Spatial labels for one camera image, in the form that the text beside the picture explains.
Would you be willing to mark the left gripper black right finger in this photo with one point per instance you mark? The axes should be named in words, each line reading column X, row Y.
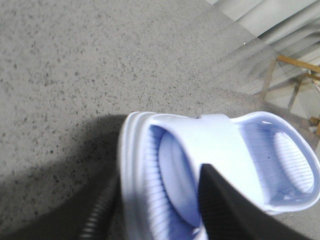
column 228, row 215

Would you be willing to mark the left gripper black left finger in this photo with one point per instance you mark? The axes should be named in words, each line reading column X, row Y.
column 87, row 215

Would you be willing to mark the light blue slipper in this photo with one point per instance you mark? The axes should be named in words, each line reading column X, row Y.
column 160, row 158
column 287, row 168

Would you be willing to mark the pale green curtain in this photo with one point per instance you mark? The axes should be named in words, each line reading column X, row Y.
column 290, row 27

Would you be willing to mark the wooden frame behind table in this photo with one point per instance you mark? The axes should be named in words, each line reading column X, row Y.
column 294, row 85

